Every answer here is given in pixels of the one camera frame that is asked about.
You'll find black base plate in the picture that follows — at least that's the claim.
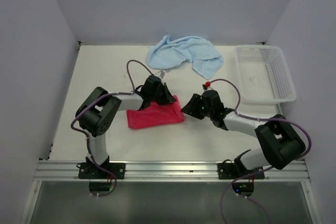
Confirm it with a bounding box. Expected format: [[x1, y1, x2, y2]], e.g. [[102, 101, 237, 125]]
[[217, 162, 265, 180], [76, 162, 126, 179]]

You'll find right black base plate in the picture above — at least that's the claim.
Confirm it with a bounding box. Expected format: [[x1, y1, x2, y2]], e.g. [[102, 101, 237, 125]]
[[217, 162, 265, 180]]

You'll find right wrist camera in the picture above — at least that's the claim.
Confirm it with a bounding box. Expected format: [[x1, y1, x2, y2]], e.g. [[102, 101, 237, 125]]
[[202, 81, 213, 92]]

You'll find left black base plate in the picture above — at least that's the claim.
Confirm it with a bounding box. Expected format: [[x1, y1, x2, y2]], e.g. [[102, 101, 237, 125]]
[[76, 162, 126, 179]]

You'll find aluminium mounting rail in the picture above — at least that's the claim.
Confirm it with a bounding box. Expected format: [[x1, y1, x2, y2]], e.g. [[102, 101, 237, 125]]
[[33, 160, 310, 182]]

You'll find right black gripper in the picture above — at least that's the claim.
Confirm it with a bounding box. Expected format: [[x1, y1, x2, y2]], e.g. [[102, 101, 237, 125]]
[[181, 93, 213, 120]]

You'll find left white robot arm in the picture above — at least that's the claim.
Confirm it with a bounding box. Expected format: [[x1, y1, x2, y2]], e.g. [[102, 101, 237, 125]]
[[70, 75, 177, 178]]

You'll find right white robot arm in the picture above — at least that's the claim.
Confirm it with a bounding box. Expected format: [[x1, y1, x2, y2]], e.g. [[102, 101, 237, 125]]
[[181, 90, 306, 178]]

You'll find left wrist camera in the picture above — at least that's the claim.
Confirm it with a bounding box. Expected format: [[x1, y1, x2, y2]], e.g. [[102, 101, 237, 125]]
[[155, 70, 166, 79]]

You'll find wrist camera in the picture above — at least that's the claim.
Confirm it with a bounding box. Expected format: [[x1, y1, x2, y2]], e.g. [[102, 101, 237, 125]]
[[155, 70, 166, 79], [202, 81, 213, 92]]

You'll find white plastic basket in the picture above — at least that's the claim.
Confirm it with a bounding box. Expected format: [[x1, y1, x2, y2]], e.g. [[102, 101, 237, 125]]
[[235, 45, 297, 105]]

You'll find red towel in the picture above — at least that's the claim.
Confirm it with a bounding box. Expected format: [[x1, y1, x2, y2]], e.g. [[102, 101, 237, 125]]
[[126, 95, 184, 130]]

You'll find light blue towel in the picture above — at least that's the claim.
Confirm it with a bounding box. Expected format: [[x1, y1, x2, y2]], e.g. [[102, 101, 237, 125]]
[[146, 35, 224, 80]]

